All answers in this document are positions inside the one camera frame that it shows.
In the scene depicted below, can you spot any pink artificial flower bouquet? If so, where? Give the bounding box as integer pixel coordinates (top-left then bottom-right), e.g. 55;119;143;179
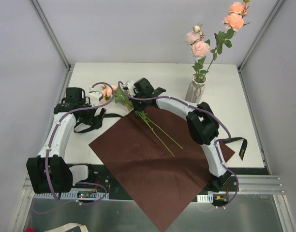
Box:
101;84;183;157

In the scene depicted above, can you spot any light pink rose stem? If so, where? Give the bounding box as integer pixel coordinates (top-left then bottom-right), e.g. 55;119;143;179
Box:
185;24;210;83

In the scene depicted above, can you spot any red and maroon wrapping paper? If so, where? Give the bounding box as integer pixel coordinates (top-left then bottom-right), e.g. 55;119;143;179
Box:
88;105;236;232

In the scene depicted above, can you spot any orange pink rose stem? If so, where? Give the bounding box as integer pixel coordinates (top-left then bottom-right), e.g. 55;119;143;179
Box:
200;0;250;80

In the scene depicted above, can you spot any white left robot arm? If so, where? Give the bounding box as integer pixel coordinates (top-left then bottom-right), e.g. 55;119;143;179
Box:
26;87;106;194

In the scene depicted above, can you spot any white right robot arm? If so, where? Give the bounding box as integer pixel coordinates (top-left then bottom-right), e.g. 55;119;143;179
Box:
125;78;228;192

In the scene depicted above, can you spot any beige ceramic vase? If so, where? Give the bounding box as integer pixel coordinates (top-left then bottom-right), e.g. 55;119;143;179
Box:
185;77;207;104

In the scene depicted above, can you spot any red cloth item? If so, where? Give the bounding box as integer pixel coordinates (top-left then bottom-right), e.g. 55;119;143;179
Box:
24;227;35;232

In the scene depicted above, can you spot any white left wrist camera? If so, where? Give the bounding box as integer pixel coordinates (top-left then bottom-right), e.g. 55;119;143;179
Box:
88;91;104;106

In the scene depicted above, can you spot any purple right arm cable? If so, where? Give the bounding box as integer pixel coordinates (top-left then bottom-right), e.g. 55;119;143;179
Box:
118;81;240;211

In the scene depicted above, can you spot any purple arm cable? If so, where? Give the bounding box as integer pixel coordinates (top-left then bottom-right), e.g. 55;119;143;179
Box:
118;81;240;211
31;82;115;215

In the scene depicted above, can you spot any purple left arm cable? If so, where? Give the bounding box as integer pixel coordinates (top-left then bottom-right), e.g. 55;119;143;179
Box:
31;82;115;215

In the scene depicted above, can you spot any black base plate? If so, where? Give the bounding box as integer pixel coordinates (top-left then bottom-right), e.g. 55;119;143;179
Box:
60;164;238;203

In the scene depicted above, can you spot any left white cable duct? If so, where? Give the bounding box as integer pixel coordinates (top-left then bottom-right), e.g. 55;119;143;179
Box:
33;189;110;201

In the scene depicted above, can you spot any white cable duct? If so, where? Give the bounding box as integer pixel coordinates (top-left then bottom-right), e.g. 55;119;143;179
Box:
33;189;110;201
196;194;230;203

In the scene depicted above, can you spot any left rear frame post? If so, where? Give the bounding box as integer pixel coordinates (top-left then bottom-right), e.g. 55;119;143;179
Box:
29;0;71;70

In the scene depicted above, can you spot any frame post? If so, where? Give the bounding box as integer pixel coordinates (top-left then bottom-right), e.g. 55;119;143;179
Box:
237;0;286;73
29;0;71;70

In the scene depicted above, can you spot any right white cable duct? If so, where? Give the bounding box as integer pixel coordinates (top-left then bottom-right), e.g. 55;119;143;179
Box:
196;194;230;203

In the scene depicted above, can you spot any aluminium frame rail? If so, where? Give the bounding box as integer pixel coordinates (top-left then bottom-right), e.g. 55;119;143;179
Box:
23;169;283;194

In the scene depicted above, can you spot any right rear frame post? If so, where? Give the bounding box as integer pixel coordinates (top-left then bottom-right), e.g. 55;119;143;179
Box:
237;0;286;73

